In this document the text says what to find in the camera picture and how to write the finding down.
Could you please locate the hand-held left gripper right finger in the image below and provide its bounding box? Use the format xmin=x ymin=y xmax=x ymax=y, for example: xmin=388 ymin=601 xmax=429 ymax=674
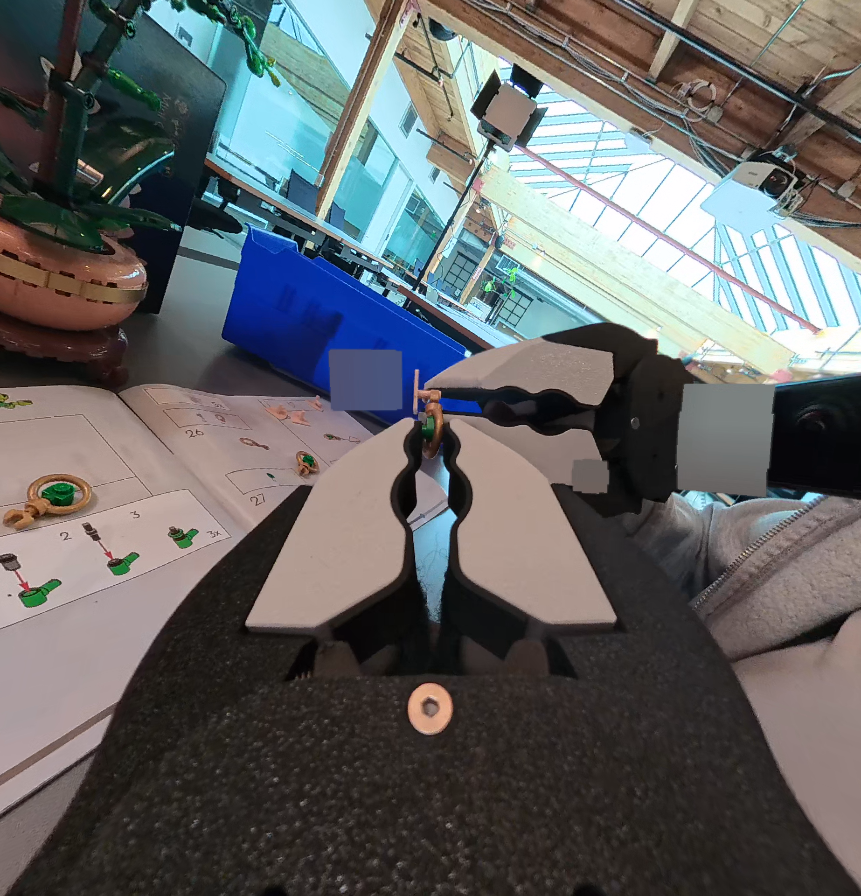
xmin=444 ymin=417 xmax=619 ymax=638

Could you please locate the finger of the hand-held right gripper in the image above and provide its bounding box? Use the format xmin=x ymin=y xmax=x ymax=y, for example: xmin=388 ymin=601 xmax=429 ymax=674
xmin=479 ymin=402 xmax=613 ymax=491
xmin=425 ymin=338 xmax=617 ymax=410

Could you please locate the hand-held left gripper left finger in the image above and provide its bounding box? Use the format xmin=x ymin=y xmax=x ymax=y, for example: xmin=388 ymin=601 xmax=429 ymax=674
xmin=245 ymin=419 xmax=416 ymax=638

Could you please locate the background office desk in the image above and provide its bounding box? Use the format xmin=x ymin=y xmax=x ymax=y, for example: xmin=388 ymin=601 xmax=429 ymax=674
xmin=205 ymin=155 xmax=398 ymax=274
xmin=397 ymin=283 xmax=519 ymax=352

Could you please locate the instruction booklet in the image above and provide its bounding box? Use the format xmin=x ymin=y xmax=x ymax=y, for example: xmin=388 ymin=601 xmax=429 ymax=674
xmin=0 ymin=381 xmax=451 ymax=827

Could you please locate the blue plastic bin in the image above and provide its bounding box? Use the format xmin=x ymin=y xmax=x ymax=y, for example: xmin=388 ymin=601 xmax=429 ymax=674
xmin=221 ymin=224 xmax=473 ymax=428

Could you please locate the studio light on stand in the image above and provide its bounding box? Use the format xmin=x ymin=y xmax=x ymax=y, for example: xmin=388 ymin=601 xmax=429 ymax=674
xmin=410 ymin=64 xmax=549 ymax=296

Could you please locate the white ceiling projector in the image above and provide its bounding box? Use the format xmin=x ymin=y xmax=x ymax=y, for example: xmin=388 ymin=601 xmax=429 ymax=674
xmin=700 ymin=147 xmax=809 ymax=235

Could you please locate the black office chair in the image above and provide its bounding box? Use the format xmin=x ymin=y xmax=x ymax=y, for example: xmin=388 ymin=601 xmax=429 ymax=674
xmin=189 ymin=178 xmax=244 ymax=238

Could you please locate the black cardboard box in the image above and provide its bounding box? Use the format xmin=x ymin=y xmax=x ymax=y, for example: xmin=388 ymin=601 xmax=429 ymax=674
xmin=4 ymin=0 xmax=229 ymax=316

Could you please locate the brick orchid plant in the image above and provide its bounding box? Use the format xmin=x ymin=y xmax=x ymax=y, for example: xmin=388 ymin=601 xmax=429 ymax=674
xmin=0 ymin=0 xmax=281 ymax=254

